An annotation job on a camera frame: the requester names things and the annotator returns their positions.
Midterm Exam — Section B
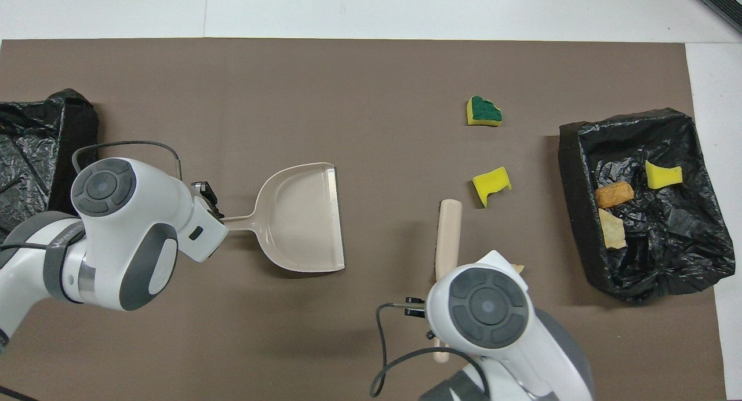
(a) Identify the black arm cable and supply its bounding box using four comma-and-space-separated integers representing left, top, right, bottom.
0, 140, 184, 401
370, 297, 490, 399

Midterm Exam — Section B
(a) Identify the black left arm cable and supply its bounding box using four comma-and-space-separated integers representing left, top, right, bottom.
0, 140, 184, 401

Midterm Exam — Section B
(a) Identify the large brown table mat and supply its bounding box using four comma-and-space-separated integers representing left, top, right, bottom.
0, 38, 727, 401

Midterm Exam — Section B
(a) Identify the beige plastic dustpan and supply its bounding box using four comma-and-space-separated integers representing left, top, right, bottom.
223, 162, 345, 273

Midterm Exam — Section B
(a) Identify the black bag lined bin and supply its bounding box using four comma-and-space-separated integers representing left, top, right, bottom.
559, 107, 736, 303
0, 89, 99, 231

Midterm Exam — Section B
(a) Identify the dark ribbed device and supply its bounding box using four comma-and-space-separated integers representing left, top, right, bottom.
690, 0, 742, 34

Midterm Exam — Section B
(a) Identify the orange striped croissant piece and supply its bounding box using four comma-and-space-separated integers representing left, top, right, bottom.
598, 209, 628, 250

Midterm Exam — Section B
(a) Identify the brown bread shaped sponge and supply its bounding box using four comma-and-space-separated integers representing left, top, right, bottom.
595, 181, 635, 209

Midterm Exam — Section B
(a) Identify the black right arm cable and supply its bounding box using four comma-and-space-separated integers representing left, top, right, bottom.
370, 297, 490, 399

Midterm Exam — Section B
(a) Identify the green topped yellow sponge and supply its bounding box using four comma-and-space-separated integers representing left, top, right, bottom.
467, 96, 503, 126

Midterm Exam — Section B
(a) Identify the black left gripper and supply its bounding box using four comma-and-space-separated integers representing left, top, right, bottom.
191, 181, 225, 221

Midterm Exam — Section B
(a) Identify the yellow sponge piece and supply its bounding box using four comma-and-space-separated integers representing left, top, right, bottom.
645, 161, 683, 189
472, 166, 512, 208

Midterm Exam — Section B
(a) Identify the beige hand brush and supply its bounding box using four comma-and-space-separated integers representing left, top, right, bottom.
434, 199, 463, 364

